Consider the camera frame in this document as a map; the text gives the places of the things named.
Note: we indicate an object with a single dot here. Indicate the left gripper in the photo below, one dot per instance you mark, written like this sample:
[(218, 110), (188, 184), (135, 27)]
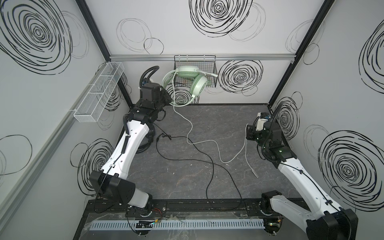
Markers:
[(163, 98)]

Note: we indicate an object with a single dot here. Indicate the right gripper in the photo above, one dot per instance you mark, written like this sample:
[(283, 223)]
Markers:
[(252, 133)]

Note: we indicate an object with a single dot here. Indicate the mint green headphones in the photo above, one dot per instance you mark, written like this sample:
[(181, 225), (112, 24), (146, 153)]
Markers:
[(197, 80)]

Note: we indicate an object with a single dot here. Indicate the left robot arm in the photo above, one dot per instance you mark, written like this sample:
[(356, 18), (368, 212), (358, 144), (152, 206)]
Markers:
[(111, 182)]

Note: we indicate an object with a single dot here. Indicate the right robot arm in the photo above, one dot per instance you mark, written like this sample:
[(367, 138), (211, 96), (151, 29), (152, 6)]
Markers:
[(324, 219)]

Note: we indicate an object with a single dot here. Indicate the black and blue headphones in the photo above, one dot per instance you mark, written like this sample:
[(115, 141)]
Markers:
[(147, 141)]

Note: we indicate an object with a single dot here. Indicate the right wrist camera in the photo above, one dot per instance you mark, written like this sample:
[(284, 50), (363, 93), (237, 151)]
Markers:
[(261, 119)]

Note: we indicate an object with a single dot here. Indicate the black wire basket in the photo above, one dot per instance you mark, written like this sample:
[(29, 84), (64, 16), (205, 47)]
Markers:
[(194, 65)]

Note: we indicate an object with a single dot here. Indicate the clear wall shelf bin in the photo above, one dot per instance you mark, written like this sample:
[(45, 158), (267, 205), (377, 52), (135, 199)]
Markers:
[(101, 89)]

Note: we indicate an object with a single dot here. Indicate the white slotted cable duct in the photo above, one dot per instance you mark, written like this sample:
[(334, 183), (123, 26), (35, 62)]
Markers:
[(213, 224)]

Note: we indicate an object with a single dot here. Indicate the black corner frame post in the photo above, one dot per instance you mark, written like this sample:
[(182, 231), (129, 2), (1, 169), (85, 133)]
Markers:
[(87, 15)]

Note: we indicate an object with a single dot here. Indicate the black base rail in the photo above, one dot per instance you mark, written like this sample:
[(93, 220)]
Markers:
[(167, 208)]

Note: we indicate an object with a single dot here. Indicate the right corner frame post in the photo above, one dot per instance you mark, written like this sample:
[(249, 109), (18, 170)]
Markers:
[(313, 29)]

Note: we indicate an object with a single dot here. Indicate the side wall aluminium rail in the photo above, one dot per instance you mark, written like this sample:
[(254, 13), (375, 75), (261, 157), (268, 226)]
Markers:
[(33, 171)]

